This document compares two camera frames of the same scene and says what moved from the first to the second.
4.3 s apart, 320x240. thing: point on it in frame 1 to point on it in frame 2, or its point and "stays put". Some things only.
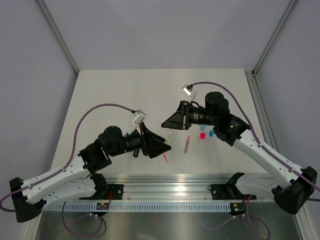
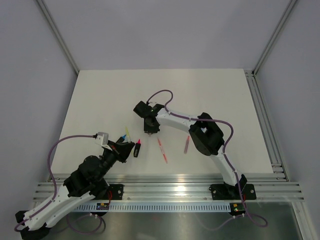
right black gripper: x=180 y=120 to x=147 y=129
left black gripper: x=148 y=147 to x=121 y=151
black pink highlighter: x=136 y=153 stays put
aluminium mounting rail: x=167 y=187 stays put
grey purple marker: x=186 y=144 stays put
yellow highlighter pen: x=168 y=140 to x=127 y=134
